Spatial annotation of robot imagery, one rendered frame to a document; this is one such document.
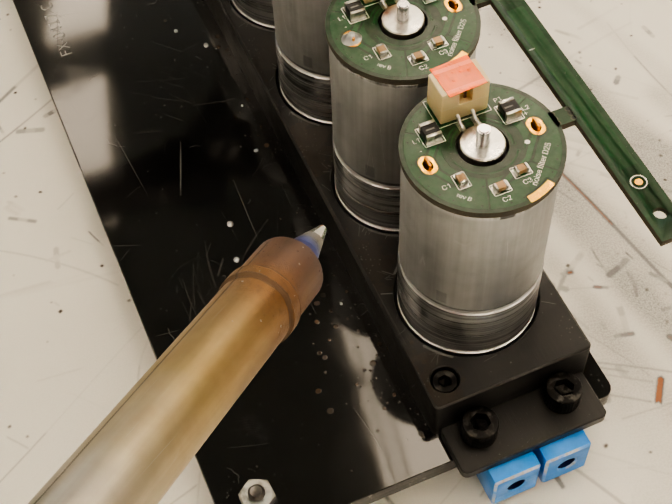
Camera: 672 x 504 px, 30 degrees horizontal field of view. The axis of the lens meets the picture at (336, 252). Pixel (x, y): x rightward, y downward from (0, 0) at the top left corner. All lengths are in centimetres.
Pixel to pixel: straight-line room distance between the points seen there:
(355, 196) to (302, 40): 3
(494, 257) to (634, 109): 10
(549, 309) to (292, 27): 7
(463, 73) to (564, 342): 5
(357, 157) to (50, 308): 7
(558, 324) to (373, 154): 4
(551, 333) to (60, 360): 9
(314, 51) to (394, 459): 7
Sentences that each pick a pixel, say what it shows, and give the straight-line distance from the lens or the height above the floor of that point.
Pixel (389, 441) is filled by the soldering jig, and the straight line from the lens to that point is 22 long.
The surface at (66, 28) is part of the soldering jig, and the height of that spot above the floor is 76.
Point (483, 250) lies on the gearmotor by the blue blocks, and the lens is 19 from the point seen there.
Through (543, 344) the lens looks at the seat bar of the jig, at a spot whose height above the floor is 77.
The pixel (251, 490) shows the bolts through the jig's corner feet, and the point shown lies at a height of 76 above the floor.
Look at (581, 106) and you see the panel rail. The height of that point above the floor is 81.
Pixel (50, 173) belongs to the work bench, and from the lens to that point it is 27.
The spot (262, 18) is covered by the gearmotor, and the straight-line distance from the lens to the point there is 26.
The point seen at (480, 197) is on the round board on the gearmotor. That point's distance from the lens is 18.
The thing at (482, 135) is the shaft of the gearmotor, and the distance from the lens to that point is 19.
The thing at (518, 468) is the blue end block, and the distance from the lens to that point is 22.
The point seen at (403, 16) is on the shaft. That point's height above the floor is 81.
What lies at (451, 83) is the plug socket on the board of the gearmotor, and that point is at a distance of 19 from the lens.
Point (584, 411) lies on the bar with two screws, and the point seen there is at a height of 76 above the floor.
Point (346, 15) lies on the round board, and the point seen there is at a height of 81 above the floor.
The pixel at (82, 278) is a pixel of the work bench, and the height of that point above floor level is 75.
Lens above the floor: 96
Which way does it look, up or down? 56 degrees down
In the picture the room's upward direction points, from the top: 3 degrees counter-clockwise
